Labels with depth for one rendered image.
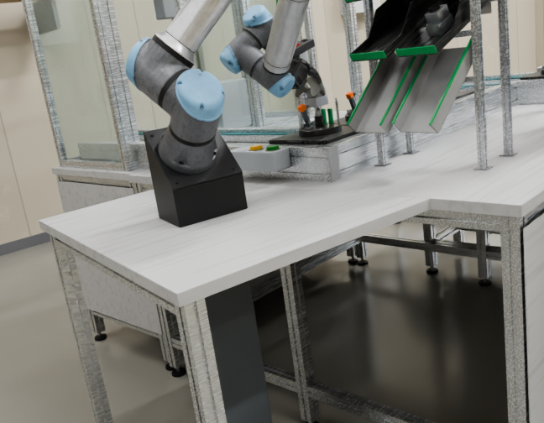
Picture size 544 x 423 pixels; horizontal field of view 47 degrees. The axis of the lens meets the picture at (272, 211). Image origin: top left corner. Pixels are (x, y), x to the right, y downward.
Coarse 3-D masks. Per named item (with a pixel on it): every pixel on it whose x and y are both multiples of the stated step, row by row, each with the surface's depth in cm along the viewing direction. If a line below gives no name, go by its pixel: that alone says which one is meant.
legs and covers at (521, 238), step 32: (448, 224) 152; (480, 224) 146; (512, 224) 140; (320, 256) 322; (480, 256) 299; (512, 256) 143; (256, 288) 292; (288, 288) 198; (512, 288) 146; (160, 320) 254; (288, 320) 201; (512, 320) 148; (512, 352) 150; (288, 384) 212; (320, 384) 204; (512, 384) 152; (384, 416) 185; (416, 416) 181; (512, 416) 155
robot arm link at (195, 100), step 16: (176, 80) 146; (192, 80) 145; (208, 80) 146; (160, 96) 147; (176, 96) 143; (192, 96) 142; (208, 96) 144; (224, 96) 147; (176, 112) 146; (192, 112) 143; (208, 112) 144; (176, 128) 150; (192, 128) 147; (208, 128) 149
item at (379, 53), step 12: (396, 0) 185; (408, 0) 186; (420, 0) 173; (384, 12) 183; (396, 12) 186; (408, 12) 171; (372, 24) 181; (384, 24) 184; (396, 24) 184; (408, 24) 172; (372, 36) 181; (384, 36) 181; (396, 36) 177; (408, 36) 172; (360, 48) 179; (372, 48) 179; (384, 48) 174; (360, 60) 176
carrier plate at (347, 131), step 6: (342, 126) 209; (348, 126) 207; (342, 132) 197; (348, 132) 195; (354, 132) 196; (276, 138) 202; (282, 138) 201; (288, 138) 199; (294, 138) 197; (300, 138) 196; (306, 138) 194; (312, 138) 192; (318, 138) 191; (324, 138) 189; (330, 138) 188; (336, 138) 189; (342, 138) 191; (324, 144) 187
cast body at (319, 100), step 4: (308, 88) 198; (324, 88) 199; (308, 92) 198; (308, 96) 199; (316, 96) 196; (320, 96) 197; (324, 96) 199; (308, 100) 198; (312, 100) 197; (316, 100) 196; (320, 100) 198; (324, 100) 199; (308, 104) 198; (312, 104) 197; (316, 104) 196; (320, 104) 198; (324, 104) 199
